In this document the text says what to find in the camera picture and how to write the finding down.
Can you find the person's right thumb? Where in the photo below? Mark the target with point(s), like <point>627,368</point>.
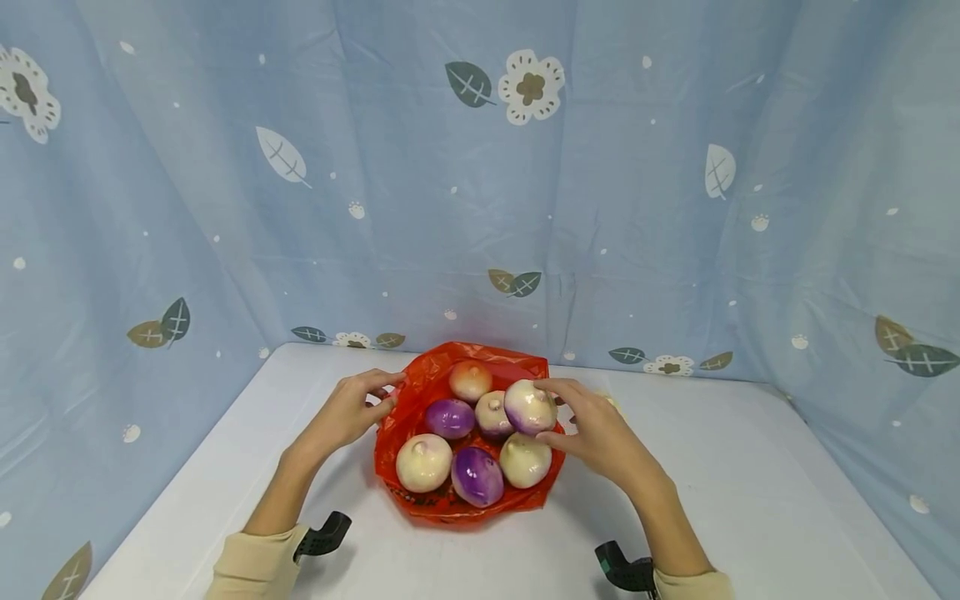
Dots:
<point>562,440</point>

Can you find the person's right index finger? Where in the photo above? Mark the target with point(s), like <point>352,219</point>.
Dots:
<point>561,387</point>

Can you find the person's right forearm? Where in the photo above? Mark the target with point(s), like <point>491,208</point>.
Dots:
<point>675,533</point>

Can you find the red plastic bag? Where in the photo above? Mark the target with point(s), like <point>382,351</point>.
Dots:
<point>411,400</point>

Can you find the black wrist band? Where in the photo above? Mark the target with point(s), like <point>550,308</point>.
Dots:
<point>324,535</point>
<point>626,573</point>

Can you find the person's right hand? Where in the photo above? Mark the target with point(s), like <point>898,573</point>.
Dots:
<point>607,437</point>

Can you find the person's left index finger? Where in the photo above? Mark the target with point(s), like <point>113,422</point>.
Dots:
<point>384,379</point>

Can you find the person's left forearm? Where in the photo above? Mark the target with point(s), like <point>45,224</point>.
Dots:
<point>274,517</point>

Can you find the white purple onion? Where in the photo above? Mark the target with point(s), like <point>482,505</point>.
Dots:
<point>527,408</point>

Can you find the person's left hand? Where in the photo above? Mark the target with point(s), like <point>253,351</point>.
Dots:
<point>341,417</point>

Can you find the person's left thumb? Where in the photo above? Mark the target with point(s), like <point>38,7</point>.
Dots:
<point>382,411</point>

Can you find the pile of onions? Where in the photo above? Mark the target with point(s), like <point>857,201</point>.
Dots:
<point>424,463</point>

